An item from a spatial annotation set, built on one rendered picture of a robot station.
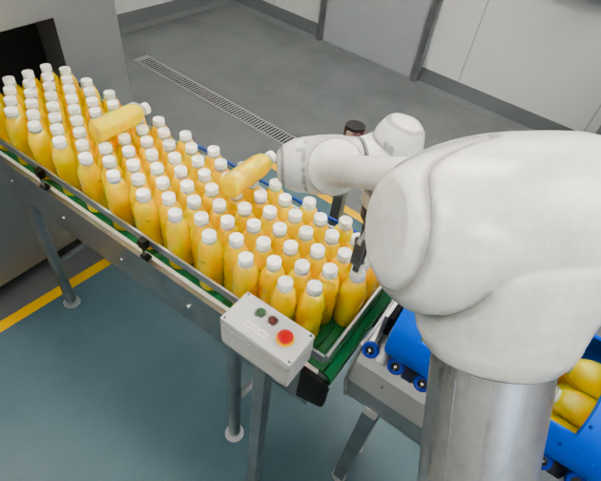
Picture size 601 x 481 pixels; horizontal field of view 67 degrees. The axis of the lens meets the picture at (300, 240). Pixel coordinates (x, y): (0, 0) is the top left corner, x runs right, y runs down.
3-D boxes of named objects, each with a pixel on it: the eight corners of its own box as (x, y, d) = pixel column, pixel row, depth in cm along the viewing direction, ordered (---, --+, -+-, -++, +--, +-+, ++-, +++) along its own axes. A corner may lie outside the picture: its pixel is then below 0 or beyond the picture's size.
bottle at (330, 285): (302, 312, 131) (310, 271, 118) (319, 300, 135) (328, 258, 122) (321, 328, 128) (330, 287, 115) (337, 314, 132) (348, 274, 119)
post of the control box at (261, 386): (254, 486, 180) (266, 359, 109) (246, 479, 182) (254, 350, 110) (260, 477, 183) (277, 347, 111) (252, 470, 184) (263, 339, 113)
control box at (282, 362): (286, 387, 104) (290, 365, 97) (220, 341, 111) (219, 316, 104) (310, 357, 111) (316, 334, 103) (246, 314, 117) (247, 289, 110)
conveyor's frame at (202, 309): (293, 493, 180) (325, 391, 116) (38, 285, 235) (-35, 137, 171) (353, 402, 209) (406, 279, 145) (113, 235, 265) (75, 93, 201)
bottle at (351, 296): (341, 330, 128) (353, 290, 115) (328, 312, 132) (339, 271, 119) (362, 322, 131) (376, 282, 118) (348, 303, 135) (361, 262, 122)
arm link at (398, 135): (399, 167, 101) (343, 170, 98) (420, 104, 90) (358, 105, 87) (418, 198, 94) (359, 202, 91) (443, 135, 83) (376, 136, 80)
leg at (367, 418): (341, 486, 184) (375, 424, 139) (329, 476, 186) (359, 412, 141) (348, 473, 187) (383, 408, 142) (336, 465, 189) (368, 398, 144)
